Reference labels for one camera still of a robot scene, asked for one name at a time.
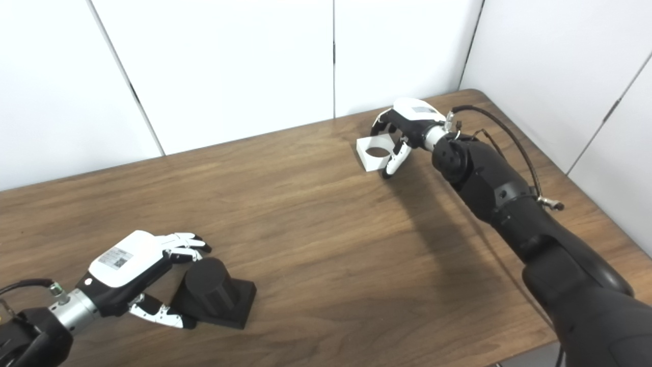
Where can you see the white and black left hand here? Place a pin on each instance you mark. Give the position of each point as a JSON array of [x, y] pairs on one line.
[[127, 260]]

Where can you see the black peg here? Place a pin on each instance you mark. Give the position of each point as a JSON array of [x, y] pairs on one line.
[[214, 295]]

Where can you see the white and black right hand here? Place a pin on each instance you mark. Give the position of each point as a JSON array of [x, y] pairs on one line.
[[415, 117]]

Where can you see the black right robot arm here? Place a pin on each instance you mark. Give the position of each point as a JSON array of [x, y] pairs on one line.
[[509, 199]]

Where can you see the white square piece with hole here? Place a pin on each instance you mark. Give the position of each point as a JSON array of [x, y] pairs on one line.
[[372, 162]]

